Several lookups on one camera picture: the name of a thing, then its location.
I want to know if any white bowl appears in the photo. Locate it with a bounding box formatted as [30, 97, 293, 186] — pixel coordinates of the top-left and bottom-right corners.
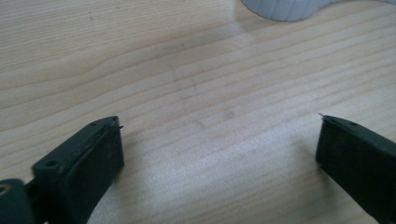
[240, 0, 345, 22]

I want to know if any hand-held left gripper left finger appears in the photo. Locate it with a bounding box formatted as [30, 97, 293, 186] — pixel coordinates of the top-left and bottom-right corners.
[32, 115, 125, 224]

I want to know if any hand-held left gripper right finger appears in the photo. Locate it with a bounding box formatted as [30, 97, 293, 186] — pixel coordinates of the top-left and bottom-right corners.
[315, 113, 396, 224]

